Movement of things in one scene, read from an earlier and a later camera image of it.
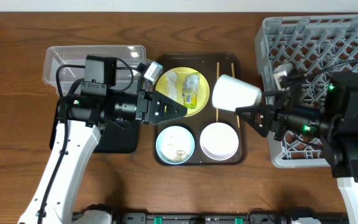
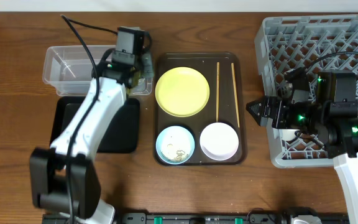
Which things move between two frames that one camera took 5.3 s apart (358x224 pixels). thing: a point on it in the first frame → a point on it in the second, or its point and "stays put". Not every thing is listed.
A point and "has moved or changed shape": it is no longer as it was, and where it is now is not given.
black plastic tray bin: [114, 137] stays put
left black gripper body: [142, 107] → [136, 80]
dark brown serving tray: [206, 134] stays put
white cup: [229, 94] has moved or changed shape
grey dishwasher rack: [311, 44] stays put
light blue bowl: [174, 144] stays put
